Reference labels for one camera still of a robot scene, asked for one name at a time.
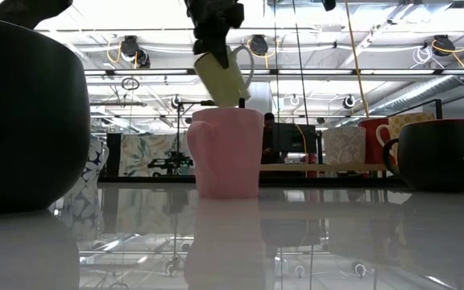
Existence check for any person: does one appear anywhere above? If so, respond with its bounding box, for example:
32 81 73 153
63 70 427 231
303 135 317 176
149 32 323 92
261 112 278 164

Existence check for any yellow dotted mug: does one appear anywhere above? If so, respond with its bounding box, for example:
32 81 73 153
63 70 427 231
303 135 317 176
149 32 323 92
375 111 436 159

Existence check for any black upright box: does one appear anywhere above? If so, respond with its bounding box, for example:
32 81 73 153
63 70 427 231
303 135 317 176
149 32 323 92
106 132 122 176

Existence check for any black table edge rail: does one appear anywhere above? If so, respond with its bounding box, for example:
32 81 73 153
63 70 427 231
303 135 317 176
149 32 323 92
90 175 464 189

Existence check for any all-black mug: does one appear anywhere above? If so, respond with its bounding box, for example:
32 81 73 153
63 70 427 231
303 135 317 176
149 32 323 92
0 15 92 214

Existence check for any pink mug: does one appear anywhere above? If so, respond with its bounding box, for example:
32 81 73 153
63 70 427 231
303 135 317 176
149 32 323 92
186 107 264 200

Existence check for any yellow hanging cable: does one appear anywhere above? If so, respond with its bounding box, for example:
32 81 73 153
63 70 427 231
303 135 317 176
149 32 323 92
343 0 370 118

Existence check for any black mug red inside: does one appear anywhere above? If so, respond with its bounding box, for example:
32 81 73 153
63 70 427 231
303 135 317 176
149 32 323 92
382 118 464 193

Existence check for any black ceiling cable reel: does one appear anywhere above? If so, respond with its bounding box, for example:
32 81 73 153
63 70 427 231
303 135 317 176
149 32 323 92
431 35 457 58
250 35 271 57
118 35 151 69

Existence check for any grey patterned mug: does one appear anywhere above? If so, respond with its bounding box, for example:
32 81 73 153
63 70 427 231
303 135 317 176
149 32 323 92
322 126 367 165

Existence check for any black background monitor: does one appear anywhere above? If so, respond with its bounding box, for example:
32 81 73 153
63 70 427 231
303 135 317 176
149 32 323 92
271 122 317 155

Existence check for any thin black hanging cable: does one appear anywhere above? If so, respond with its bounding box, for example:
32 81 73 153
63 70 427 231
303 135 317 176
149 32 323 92
272 0 280 122

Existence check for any yellow-green mug white handle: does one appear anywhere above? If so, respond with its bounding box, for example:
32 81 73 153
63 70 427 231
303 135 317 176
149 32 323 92
193 43 255 109

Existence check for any black background camera stand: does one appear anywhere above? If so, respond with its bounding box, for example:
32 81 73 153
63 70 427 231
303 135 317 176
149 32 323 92
176 99 217 154

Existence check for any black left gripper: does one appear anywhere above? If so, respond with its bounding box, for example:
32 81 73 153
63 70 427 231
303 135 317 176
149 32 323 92
184 0 245 69

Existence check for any white blue floral mug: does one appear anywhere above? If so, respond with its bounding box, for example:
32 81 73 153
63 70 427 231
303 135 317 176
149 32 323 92
77 139 110 190

